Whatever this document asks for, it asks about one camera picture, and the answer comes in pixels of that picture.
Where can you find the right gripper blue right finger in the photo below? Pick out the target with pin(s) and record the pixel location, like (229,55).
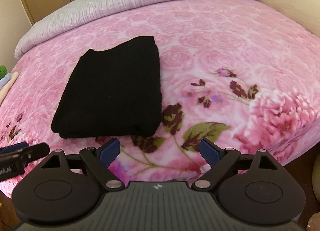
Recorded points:
(210,152)

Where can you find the cream folded cloth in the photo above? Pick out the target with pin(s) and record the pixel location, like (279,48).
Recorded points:
(8,86)

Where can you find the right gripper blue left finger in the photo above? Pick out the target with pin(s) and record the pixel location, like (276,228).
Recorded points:
(109,152)

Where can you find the black garment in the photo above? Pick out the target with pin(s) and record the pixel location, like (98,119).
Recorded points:
(114,92)

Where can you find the green folded cloth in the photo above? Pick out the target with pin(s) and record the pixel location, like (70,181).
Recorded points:
(3,71)

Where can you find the pink floral blanket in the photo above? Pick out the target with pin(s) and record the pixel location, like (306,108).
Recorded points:
(235,71)

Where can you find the light blue folded cloth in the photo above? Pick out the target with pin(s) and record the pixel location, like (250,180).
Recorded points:
(5,80)

